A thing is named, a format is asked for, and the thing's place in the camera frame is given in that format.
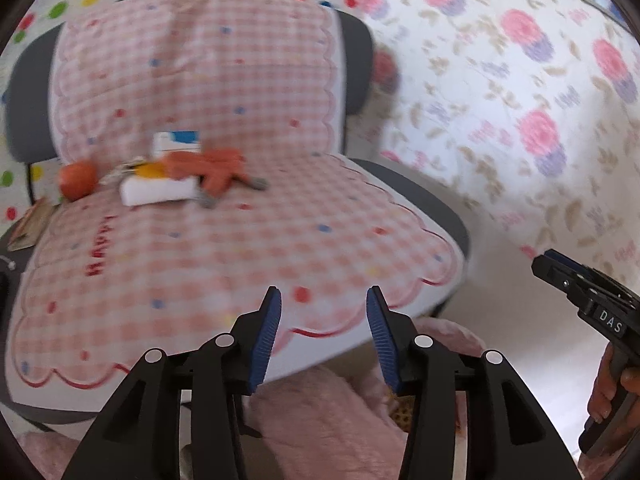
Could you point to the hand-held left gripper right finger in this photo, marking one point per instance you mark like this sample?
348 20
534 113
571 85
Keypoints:
382 345

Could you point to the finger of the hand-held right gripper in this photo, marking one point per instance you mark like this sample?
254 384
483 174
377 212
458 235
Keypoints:
555 275
575 264

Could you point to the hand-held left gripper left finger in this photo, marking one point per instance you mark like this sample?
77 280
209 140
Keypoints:
265 335

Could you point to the person's right hand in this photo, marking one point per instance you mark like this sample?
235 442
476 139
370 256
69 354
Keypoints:
602 390

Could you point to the pink checked cloth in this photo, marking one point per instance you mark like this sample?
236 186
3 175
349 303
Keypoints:
225 260

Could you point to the pink fluffy blanket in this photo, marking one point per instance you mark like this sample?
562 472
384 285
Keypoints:
325 425

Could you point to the white flat box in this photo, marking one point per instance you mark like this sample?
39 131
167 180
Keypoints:
155 191

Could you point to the floral print sheet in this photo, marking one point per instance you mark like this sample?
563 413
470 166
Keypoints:
475 110

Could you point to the small yellow item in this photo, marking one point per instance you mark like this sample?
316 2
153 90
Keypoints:
150 170

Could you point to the white and blue box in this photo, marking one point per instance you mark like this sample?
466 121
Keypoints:
175 142

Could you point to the small snack wrapper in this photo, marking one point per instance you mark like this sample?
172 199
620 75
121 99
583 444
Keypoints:
120 172

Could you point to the red round fruit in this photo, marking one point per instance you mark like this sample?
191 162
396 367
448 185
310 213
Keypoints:
77 180

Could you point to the wooden flat box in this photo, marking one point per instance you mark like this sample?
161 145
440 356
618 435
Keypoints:
32 222

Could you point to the dark grey chair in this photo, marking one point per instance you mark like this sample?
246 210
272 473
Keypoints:
355 60

